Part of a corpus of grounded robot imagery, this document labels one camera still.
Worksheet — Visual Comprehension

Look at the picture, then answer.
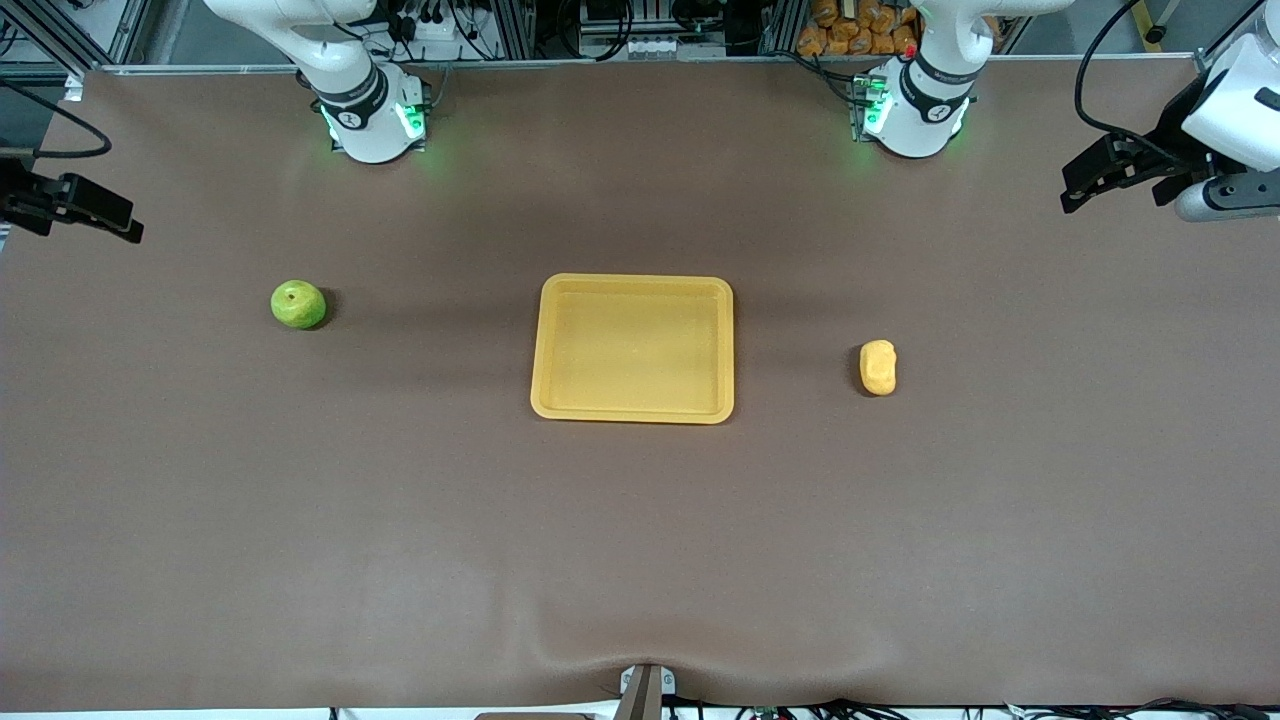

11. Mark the yellow potato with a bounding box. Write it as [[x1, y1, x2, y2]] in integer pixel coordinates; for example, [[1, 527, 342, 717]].
[[859, 340, 898, 397]]

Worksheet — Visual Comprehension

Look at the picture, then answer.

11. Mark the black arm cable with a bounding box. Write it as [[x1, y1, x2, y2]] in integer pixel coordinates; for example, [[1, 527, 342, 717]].
[[0, 80, 111, 159], [1075, 0, 1201, 171]]

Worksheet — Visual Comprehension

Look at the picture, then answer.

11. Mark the dark diagonal frame beam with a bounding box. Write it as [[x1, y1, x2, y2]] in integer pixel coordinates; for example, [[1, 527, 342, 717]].
[[15, 0, 91, 76]]

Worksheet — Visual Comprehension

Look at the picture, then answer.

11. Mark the yellow pole black foot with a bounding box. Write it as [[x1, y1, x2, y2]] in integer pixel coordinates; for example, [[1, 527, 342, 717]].
[[1128, 0, 1181, 46]]

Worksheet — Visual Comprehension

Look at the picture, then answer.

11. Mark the green apple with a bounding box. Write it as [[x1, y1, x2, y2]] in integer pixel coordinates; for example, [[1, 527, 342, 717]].
[[271, 280, 328, 331]]

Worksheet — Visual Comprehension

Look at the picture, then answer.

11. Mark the yellow plastic tray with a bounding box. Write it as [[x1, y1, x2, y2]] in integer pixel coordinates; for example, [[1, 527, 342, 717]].
[[530, 273, 736, 425]]

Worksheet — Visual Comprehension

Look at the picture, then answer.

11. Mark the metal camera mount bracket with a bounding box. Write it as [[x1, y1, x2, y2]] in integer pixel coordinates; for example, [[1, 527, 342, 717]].
[[612, 663, 678, 720]]

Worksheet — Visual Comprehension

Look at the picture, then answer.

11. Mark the brown table mat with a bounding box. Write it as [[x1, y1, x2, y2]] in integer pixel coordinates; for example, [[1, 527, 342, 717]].
[[0, 60, 1280, 713]]

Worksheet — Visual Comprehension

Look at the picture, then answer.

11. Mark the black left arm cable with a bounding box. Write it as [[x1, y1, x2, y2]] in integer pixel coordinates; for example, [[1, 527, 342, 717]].
[[1075, 0, 1201, 171]]

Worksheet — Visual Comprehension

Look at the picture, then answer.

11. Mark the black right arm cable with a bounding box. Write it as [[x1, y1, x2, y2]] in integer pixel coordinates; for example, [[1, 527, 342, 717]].
[[0, 80, 111, 159]]

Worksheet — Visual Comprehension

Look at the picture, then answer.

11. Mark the aluminium frame profile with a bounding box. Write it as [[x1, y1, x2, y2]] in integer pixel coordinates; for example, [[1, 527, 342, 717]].
[[1195, 0, 1266, 77], [495, 0, 536, 59], [768, 0, 803, 56], [105, 0, 151, 66]]

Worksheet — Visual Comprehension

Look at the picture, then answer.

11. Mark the orange packaged food pile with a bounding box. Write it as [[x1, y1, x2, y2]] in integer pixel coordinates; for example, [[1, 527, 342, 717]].
[[797, 0, 921, 57]]

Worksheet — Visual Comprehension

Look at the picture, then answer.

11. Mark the white power strip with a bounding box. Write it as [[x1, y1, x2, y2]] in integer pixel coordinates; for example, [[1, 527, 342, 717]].
[[385, 8, 453, 43]]

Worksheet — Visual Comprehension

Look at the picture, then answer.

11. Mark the aluminium table edge rail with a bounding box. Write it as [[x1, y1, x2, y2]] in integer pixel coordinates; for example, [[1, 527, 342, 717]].
[[85, 55, 1201, 76]]

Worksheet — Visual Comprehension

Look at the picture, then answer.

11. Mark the black electronics unit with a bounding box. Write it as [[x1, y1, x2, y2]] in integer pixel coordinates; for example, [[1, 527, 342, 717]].
[[580, 0, 641, 36]]

